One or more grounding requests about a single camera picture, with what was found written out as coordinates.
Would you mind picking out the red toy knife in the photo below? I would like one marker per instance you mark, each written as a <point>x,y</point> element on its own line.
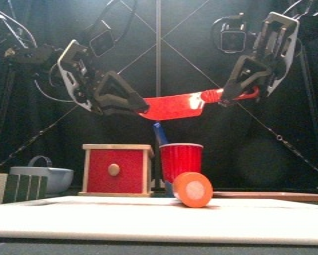
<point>174,105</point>

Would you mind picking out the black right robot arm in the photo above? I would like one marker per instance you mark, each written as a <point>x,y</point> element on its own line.
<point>314,20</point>

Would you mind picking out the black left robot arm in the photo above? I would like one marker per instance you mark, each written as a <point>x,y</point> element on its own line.
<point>30,53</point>

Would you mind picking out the orange toy carrot piece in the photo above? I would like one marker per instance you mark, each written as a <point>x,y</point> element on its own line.
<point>193,190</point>

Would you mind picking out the blue stick in cup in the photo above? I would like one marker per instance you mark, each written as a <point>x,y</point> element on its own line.
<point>159,134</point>

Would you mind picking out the wooden box with red drawer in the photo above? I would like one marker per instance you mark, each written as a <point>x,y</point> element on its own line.
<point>114,170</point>

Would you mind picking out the red plastic cup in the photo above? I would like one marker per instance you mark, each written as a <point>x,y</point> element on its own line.
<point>181,162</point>

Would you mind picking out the flat wooden tray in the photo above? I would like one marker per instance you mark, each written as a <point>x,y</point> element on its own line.
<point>276,196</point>

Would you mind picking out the apple and green stripe block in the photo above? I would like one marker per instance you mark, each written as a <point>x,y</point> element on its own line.
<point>22,189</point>

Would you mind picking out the white cutting board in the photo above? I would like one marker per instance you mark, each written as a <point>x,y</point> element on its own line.
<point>143,220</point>

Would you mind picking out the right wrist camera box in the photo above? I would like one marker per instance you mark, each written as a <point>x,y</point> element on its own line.
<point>233,39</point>

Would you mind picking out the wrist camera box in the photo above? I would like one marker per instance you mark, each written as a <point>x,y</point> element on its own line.
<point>233,39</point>
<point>102,42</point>

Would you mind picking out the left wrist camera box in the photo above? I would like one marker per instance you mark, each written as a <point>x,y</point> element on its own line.
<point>102,42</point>

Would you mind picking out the grey metal frame pole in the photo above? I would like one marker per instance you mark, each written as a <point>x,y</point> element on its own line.
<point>158,50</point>

